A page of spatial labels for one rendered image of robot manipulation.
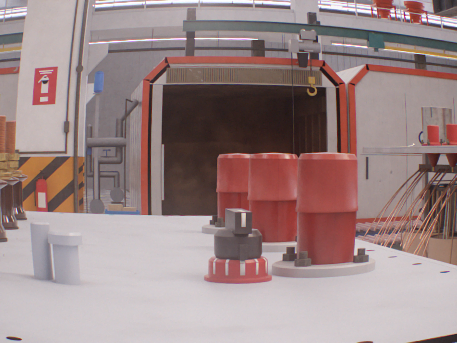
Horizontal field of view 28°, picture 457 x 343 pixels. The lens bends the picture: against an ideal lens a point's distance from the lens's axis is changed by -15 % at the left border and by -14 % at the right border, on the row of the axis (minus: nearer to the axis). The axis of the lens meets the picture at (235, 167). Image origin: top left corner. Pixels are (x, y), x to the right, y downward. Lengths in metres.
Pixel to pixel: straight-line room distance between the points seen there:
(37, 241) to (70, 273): 0.05
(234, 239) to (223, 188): 0.71
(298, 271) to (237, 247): 0.08
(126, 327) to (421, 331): 0.23
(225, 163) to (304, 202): 0.65
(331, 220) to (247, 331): 0.39
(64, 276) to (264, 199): 0.52
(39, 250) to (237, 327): 0.31
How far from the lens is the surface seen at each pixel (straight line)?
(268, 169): 1.43
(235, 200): 1.76
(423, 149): 3.83
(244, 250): 1.04
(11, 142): 1.96
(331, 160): 1.11
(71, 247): 0.98
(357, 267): 1.10
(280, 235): 1.44
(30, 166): 11.69
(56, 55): 11.74
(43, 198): 11.53
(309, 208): 1.11
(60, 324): 0.72
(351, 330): 0.72
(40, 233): 1.00
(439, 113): 4.39
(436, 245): 4.04
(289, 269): 1.10
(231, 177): 1.76
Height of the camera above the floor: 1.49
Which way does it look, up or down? 1 degrees down
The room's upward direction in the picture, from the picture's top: straight up
